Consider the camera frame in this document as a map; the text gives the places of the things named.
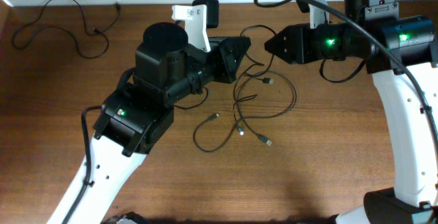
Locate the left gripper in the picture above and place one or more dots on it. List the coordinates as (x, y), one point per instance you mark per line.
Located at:
(223, 63)

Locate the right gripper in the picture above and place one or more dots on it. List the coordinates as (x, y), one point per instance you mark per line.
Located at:
(300, 44)

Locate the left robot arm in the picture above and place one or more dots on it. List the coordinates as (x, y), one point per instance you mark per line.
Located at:
(140, 110)

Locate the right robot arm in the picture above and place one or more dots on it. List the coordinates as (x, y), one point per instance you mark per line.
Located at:
(401, 56)

